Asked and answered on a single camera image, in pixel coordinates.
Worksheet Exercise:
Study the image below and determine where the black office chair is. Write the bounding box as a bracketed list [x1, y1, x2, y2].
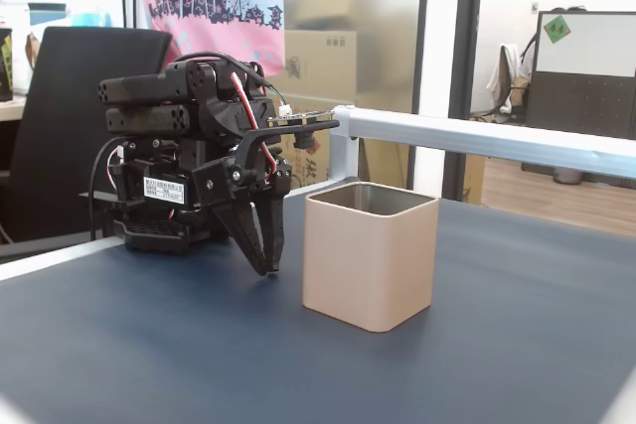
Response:
[0, 26, 175, 246]

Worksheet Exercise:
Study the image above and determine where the black window frame post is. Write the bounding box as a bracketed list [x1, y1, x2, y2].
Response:
[443, 0, 487, 206]

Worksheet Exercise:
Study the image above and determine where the plain cardboard box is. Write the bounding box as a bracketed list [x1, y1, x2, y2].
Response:
[283, 29, 359, 96]

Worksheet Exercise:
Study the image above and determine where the cardboard box with red print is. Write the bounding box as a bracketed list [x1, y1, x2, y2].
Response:
[277, 93, 333, 192]

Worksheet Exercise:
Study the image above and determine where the blue tissue box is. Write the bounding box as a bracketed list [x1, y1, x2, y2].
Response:
[71, 10, 111, 28]

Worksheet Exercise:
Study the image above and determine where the aluminium frame post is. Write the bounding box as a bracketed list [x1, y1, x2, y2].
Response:
[327, 134, 362, 183]

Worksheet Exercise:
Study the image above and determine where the narrow cardboard box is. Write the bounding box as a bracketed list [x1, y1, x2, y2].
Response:
[461, 153, 487, 207]

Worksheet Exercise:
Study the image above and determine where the black office partition with whiteboard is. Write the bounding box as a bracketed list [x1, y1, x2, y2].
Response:
[525, 9, 636, 141]

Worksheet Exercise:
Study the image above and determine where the green square sticker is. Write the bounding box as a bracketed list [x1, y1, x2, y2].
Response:
[542, 15, 572, 45]

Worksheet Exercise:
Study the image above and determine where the white box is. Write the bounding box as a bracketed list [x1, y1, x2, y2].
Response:
[0, 0, 32, 29]

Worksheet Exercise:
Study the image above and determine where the black camera cable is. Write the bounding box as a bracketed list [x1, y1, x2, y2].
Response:
[173, 50, 295, 118]

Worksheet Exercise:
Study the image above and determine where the wrist camera with black bracket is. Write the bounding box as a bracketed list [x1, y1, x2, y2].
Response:
[237, 108, 342, 185]

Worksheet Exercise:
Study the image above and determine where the white table edge rail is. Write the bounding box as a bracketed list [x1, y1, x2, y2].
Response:
[0, 237, 125, 282]
[282, 176, 359, 200]

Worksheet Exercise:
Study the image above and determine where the brown bag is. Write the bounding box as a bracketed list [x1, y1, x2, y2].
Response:
[24, 31, 40, 71]

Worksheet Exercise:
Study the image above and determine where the teal box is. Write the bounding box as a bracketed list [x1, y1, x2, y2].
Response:
[28, 1, 69, 27]

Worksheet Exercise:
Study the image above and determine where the red white servo cable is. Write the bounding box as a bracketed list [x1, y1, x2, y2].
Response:
[230, 71, 280, 178]

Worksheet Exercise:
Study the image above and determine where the black yellow box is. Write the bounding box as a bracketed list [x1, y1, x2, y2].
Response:
[0, 26, 15, 102]

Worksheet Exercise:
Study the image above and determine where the person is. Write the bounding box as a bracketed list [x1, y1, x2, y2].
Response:
[518, 31, 541, 92]

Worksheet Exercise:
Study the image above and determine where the aluminium frame rail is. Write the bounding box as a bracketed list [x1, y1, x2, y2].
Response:
[330, 104, 636, 181]

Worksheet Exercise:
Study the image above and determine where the beige square metal container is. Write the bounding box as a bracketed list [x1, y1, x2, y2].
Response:
[301, 182, 440, 335]

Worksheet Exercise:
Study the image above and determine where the pink waste bin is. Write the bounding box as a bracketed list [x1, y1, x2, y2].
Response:
[553, 167, 583, 185]

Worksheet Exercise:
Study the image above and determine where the black base cable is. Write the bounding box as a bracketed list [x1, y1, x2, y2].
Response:
[87, 135, 128, 242]

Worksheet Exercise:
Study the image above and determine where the white hanging garment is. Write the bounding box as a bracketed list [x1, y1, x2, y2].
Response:
[485, 44, 522, 116]

